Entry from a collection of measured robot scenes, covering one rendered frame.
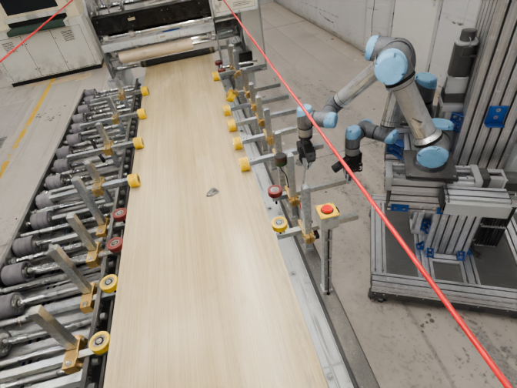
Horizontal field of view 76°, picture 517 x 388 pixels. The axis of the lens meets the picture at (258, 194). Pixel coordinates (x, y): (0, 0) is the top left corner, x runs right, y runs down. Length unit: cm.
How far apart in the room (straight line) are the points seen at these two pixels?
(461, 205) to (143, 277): 148
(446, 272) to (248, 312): 145
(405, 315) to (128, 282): 170
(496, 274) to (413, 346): 68
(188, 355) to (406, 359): 139
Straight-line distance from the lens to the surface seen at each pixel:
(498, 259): 264
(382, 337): 235
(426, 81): 210
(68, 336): 159
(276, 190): 183
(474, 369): 241
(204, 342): 137
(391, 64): 140
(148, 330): 147
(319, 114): 162
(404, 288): 229
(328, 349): 161
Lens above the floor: 209
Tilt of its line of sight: 41 degrees down
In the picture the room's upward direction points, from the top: 10 degrees counter-clockwise
